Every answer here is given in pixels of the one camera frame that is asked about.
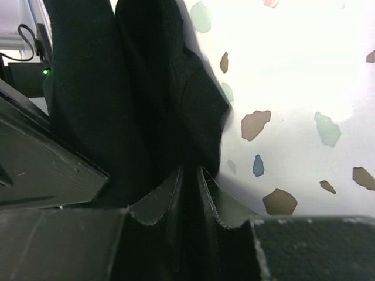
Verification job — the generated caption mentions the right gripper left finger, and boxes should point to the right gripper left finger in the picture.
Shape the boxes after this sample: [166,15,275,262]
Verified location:
[1,167,185,280]

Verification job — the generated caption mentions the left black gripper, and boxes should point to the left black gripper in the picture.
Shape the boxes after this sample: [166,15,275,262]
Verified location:
[1,81,109,210]

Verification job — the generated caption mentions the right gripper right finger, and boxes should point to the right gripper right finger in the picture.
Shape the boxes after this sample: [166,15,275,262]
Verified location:
[199,168,374,280]

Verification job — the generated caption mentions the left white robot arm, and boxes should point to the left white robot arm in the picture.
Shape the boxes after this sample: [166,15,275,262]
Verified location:
[1,23,109,210]

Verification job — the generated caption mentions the black t shirt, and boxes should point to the black t shirt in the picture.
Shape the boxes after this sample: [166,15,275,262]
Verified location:
[44,1,229,208]

